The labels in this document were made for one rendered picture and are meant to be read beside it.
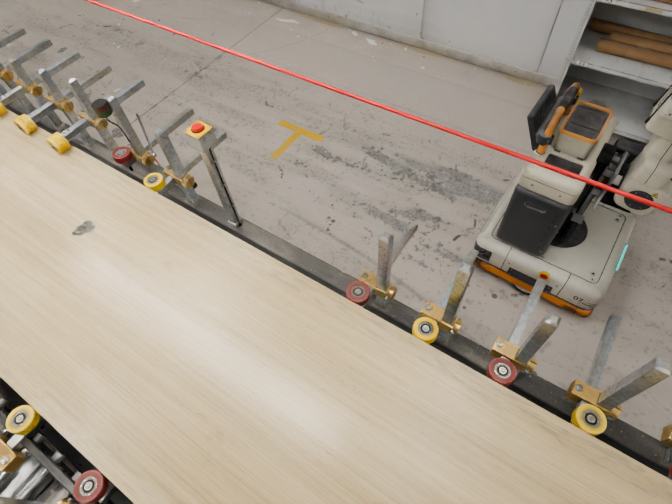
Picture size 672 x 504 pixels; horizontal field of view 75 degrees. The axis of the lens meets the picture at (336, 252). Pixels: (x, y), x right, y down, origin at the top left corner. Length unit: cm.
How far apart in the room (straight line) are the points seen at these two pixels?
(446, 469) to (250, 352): 65
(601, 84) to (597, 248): 163
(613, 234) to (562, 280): 41
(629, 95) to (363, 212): 209
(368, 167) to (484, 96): 117
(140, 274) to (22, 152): 98
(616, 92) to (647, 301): 163
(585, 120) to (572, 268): 72
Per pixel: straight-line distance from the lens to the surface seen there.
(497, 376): 140
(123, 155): 215
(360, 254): 263
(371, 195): 291
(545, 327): 129
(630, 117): 368
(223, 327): 148
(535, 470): 137
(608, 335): 168
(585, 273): 247
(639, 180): 216
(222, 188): 178
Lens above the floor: 219
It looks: 56 degrees down
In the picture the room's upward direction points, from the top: 6 degrees counter-clockwise
